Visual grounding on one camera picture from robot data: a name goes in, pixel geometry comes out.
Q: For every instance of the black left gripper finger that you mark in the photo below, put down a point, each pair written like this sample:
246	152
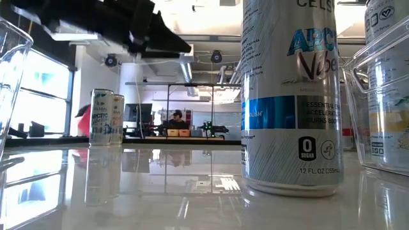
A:
166	41

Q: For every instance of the Celsius Tropical Vibe can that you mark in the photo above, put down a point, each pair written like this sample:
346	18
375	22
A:
388	96
118	118

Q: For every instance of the Celsius Arctic Vibe can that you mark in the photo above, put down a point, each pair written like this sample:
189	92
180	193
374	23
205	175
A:
100	118
287	143

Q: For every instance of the clear plastic bin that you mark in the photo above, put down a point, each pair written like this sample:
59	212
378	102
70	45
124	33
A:
12	80
354	127

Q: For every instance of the small black robot arm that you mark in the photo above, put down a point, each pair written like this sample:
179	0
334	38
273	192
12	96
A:
217	129

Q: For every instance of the grey horizontal overhead beam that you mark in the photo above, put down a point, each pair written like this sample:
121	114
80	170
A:
207	38

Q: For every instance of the black monitor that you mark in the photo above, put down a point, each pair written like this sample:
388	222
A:
137	112

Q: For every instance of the white ceiling pipes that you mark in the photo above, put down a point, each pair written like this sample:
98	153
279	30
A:
236	73

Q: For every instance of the person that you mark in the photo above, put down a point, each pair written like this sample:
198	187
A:
177	123
84	123

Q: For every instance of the large bright window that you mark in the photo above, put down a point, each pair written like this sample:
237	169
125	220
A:
41	96

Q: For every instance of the small black box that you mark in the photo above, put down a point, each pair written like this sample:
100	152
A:
36	130

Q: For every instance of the white ceiling duct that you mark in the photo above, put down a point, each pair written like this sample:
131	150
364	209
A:
188	73

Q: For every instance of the black round ceiling camera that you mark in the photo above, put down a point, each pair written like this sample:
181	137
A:
111	60
216	57

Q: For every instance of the black metal frame stand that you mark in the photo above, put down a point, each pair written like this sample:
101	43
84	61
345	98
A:
191	84

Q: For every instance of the black metal table frame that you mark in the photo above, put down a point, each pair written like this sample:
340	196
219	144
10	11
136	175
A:
143	141

